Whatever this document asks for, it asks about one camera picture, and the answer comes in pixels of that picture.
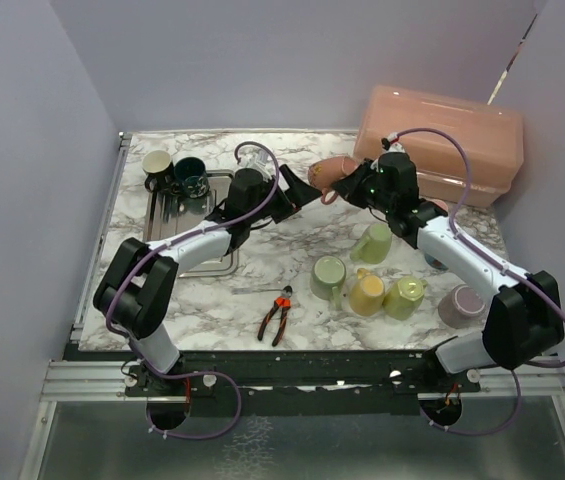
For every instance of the pink terracotta mug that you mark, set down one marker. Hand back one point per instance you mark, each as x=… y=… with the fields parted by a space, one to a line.
x=324 y=173

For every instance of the steel tray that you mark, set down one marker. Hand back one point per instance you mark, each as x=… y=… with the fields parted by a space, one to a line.
x=168 y=215

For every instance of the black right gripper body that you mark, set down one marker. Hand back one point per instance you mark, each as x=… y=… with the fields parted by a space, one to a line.
x=373 y=196

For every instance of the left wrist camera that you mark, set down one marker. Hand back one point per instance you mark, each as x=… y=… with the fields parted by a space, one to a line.
x=256 y=160

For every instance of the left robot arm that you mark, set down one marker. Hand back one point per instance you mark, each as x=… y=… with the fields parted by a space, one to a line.
x=135 y=291

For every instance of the aluminium rail frame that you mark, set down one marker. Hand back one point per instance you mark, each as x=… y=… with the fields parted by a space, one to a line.
x=83 y=381

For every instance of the sage green mug upright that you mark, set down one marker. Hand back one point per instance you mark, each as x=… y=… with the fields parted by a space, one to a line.
x=328 y=276

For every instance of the dark teal mug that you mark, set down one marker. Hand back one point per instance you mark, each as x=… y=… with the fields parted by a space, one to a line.
x=190 y=178

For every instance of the clear handle screwdriver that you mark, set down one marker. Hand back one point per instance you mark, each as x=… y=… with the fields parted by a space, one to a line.
x=251 y=290

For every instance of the lime green faceted mug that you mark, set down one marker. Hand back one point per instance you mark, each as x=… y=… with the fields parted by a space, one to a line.
x=404 y=297

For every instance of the pink plastic storage box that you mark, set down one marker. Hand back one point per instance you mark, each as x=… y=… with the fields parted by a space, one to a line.
x=492 y=139

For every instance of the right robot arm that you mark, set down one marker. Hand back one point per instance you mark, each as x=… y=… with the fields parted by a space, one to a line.
x=523 y=319

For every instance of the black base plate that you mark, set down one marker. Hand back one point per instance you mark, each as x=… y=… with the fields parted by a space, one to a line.
x=299 y=383

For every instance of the mauve purple mug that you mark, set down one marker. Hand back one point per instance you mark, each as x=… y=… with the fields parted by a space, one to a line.
x=462 y=308

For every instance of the yellow mug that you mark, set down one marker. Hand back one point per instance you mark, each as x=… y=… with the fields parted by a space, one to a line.
x=367 y=293

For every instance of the light green mug lying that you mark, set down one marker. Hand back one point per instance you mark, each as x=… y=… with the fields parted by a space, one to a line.
x=374 y=244

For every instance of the black mug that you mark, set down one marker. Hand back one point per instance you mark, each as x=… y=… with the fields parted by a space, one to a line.
x=159 y=170

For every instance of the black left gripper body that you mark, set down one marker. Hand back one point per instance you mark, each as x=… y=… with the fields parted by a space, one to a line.
x=268 y=188

